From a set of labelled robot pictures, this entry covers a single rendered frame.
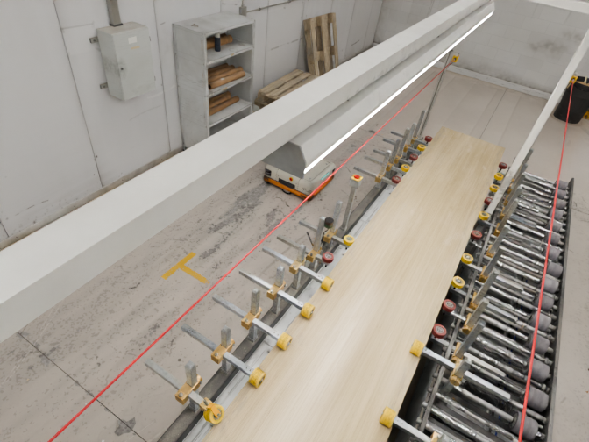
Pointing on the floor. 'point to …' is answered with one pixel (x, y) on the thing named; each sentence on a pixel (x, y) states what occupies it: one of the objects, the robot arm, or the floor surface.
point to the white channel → (212, 176)
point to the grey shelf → (215, 23)
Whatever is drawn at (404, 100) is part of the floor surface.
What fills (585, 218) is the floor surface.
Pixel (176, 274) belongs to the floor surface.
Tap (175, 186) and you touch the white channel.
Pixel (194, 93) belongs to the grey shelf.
